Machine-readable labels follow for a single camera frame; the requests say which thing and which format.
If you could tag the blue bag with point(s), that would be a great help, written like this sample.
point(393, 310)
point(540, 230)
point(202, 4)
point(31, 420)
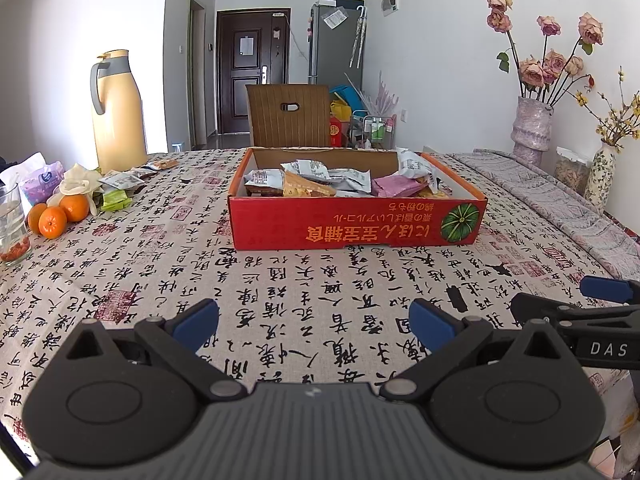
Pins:
point(350, 94)

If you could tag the white feathery plume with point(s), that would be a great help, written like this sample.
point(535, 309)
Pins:
point(384, 97)

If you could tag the yellow thermos jug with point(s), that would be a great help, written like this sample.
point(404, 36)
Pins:
point(120, 125)

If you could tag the cream crumpled cloth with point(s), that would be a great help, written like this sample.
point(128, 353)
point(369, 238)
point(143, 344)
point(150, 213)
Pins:
point(80, 180)

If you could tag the dried pink roses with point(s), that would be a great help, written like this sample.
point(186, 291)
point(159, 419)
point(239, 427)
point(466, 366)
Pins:
point(532, 71)

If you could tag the grey fridge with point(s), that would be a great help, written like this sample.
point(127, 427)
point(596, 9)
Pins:
point(335, 55)

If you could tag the floral ceramic vase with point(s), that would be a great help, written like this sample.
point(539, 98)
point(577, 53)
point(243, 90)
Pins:
point(600, 180)

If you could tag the orange cardboard box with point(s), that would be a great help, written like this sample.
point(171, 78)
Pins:
point(350, 225)

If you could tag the pink snack packet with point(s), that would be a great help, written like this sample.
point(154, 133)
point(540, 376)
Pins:
point(400, 186)

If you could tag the silver snack packet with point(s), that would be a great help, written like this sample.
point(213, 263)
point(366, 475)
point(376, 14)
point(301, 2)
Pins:
point(350, 180)
point(417, 162)
point(110, 181)
point(305, 170)
point(134, 178)
point(262, 180)

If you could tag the white plastic bag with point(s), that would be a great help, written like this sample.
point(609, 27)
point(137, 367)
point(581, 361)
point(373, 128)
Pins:
point(25, 167)

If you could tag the yellow flower branches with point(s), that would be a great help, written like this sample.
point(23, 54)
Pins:
point(612, 135)

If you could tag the wooden chair back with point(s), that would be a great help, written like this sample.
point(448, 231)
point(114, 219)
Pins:
point(290, 125)

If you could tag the green snack packet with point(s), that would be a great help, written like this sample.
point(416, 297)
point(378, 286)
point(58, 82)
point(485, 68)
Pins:
point(116, 200)

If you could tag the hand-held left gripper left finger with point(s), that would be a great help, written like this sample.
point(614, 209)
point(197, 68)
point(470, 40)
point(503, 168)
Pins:
point(195, 322)

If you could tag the brown snack packet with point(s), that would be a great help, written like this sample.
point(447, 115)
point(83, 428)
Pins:
point(159, 165)

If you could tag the yellow snack packet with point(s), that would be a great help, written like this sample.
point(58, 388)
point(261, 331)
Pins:
point(434, 191)

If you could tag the grey patterned table runner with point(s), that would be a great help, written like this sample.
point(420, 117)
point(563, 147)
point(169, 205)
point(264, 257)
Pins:
point(540, 200)

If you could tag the red gift box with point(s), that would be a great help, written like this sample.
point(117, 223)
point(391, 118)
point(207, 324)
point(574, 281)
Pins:
point(339, 132)

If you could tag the clear plastic jar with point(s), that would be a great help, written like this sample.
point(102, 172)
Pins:
point(572, 175)

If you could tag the orange cookie packet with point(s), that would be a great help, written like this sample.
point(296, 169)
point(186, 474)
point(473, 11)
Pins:
point(307, 189)

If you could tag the drinking glass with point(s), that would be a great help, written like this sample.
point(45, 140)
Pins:
point(12, 225)

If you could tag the purple tissue pack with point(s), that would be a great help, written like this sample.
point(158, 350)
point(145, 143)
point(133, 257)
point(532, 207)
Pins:
point(42, 182)

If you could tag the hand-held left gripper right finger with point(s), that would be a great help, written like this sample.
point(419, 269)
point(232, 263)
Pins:
point(432, 322)

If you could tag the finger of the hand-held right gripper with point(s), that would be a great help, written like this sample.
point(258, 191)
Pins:
point(535, 305)
point(605, 289)

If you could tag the clear plastic bag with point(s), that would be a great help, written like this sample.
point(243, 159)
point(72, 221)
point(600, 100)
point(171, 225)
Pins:
point(335, 17)

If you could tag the dark brown door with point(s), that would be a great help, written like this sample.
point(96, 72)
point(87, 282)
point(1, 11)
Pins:
point(250, 80)

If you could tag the orange tangerine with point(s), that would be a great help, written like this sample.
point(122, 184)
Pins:
point(34, 217)
point(52, 222)
point(75, 207)

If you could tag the folded clear umbrella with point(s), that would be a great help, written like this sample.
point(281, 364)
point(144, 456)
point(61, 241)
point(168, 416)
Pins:
point(357, 40)

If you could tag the pink textured vase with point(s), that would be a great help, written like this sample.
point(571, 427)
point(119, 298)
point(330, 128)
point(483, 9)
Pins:
point(532, 130)

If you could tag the yellow bag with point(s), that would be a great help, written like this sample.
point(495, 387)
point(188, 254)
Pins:
point(341, 110)

